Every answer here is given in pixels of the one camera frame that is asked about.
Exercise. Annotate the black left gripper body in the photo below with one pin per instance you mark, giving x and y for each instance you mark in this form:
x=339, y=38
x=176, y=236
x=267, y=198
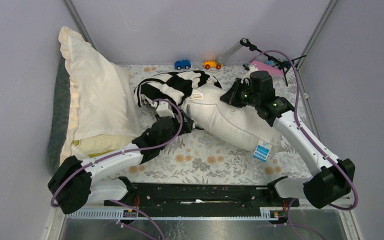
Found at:
x=175, y=127

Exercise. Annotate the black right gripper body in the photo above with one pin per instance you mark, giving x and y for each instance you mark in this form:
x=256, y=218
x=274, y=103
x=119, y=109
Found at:
x=247, y=96

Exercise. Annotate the white pillow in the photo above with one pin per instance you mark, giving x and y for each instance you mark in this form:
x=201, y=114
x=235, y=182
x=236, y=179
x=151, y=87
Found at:
x=241, y=127

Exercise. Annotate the black white striped pillowcase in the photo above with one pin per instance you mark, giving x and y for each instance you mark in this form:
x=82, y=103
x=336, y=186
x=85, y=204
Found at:
x=173, y=86

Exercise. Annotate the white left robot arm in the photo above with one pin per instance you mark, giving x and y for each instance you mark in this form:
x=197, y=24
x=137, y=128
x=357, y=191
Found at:
x=78, y=182

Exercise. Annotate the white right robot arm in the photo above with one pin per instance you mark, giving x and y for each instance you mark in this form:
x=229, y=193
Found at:
x=332, y=178

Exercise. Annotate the blue white pillow label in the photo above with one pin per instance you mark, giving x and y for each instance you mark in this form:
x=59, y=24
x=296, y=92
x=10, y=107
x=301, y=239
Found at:
x=262, y=150

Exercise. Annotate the cream ruffled pillow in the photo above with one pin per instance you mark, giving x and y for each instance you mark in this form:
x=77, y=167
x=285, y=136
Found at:
x=101, y=100

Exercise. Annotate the pink plastic toy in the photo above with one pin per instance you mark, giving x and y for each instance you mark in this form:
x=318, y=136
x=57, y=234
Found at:
x=276, y=74

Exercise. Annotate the yellow orange toy car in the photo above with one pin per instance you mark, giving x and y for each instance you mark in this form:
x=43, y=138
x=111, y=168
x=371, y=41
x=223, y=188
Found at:
x=211, y=64

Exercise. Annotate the floral patterned table mat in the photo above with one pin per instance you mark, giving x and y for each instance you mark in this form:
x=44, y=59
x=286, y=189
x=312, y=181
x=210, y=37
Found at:
x=200, y=157

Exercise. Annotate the blue toy car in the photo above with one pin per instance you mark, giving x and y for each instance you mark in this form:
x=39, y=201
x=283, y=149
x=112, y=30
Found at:
x=182, y=64

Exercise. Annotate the cream yellow-trimmed cloth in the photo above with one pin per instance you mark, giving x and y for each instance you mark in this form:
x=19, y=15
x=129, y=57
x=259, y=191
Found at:
x=99, y=145

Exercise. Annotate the dark green cushion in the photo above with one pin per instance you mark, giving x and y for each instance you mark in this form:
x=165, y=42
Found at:
x=60, y=116

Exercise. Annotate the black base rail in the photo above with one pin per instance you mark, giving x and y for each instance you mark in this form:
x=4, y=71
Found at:
x=173, y=200

